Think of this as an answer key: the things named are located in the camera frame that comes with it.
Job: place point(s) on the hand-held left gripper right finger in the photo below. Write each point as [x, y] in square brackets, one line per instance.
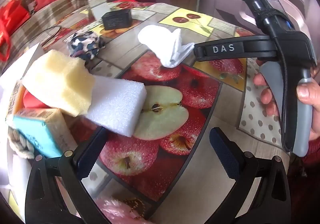
[225, 154]

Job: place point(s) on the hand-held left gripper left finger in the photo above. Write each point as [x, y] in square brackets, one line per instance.
[86, 159]

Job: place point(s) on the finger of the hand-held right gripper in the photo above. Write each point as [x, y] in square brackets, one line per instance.
[225, 48]

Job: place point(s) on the pink plush toy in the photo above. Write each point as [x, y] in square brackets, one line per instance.
[112, 210]

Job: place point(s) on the white foam block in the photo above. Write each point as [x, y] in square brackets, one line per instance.
[117, 106]

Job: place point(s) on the white cloth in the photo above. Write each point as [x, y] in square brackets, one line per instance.
[160, 36]

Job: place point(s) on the yellow sponge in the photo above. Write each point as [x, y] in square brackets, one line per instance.
[57, 81]

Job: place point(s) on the leopard print scrunchie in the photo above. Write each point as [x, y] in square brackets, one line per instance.
[85, 45]

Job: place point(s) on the white cardboard box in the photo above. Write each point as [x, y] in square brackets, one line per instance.
[17, 66]

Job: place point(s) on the person's right hand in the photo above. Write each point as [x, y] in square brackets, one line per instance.
[306, 94]

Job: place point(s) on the teal tissue packet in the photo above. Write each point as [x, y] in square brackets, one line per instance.
[37, 131]

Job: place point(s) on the brown beige braided scrunchie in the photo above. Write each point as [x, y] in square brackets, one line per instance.
[20, 144]

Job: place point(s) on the black power adapter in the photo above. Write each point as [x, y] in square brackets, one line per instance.
[116, 19]

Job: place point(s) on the silver phone stand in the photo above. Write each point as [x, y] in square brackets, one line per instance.
[98, 6]

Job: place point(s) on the plaid blanket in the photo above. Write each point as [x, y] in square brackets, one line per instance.
[55, 17]

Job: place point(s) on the red tote bag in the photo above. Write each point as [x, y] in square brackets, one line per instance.
[12, 16]

